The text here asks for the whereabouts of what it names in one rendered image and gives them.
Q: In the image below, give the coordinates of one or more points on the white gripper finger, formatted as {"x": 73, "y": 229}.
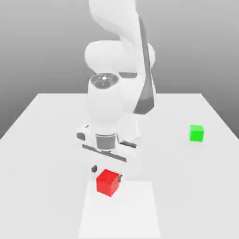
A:
{"x": 120, "y": 178}
{"x": 94, "y": 168}

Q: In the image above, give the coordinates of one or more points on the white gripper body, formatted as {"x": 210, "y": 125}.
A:
{"x": 104, "y": 157}

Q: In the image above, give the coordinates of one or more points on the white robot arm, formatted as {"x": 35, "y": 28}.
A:
{"x": 108, "y": 104}

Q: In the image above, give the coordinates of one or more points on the small red cube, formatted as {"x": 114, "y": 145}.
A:
{"x": 107, "y": 184}

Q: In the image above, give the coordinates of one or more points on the small green cube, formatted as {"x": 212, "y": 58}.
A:
{"x": 196, "y": 133}

